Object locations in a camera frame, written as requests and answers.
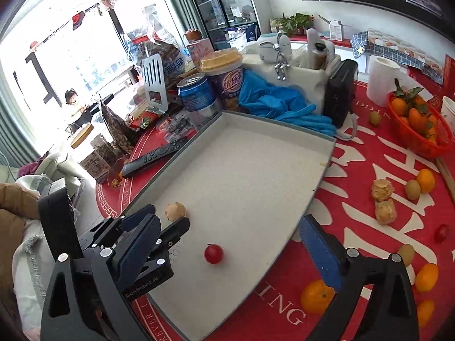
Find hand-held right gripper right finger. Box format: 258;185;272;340
298;214;420;341

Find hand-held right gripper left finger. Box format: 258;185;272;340
40;214;162;341

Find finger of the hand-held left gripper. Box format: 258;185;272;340
124;217;191;301
77;204;157;253

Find grey rectangular tray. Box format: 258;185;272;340
119;110;337;341

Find person's left forearm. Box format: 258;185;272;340
0;183;40;288

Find loose orange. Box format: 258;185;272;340
416;169;436;194
415;263;439;293
301;279;336;315
417;299;436;328

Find white sofa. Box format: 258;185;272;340
34;151;86;199

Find orange wrapper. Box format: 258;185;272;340
107;165;125;189

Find purple knit cloth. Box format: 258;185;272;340
16;153;50;178

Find white frayed cloth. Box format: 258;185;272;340
12;217;57;327

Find black remote control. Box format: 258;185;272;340
121;138;188;179

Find jar with wooden lid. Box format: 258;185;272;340
70;124;95;150

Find dark patterned snack bag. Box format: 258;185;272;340
100;96;139;166

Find clear plastic packet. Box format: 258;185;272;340
158;112;198;143

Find red snack packet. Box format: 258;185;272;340
129;110;159;130

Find blue drink can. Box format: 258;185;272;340
177;73;223;130

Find curved wooden stick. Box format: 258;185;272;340
435;157;455;199

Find white slotted spatula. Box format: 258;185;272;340
141;54;169;114

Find red plastic basket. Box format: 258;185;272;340
386;90;454;160

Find purple cup with yellow lid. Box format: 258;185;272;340
199;49;246;112

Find blue rubber gloves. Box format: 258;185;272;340
237;69;338;137

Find black box appliance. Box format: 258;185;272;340
324;59;359;128

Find pile of leafy mandarins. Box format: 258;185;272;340
389;78;439;144

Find white sink box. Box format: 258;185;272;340
243;41;336;116

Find pink box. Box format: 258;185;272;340
185;38;214;70

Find clear plastic snack bag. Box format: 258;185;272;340
121;3;185;89

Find white paper towel roll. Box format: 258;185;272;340
366;55;402;107

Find white floral paper cup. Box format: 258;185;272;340
440;96;455;130

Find brown bottle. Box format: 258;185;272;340
312;43;329;70

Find chrome faucet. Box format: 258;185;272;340
274;31;293;80

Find white kettle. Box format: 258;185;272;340
257;34;285;61

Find blue checked cloth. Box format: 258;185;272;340
350;28;445;86

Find white bottle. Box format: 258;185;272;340
306;28;322;52

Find green curtain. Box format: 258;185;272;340
154;0;210;43

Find white carton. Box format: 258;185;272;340
318;16;356;42

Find glass door cabinet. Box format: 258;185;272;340
181;0;258;50

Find green potted plant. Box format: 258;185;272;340
270;12;315;36

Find white cable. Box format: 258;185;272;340
334;112;359;141

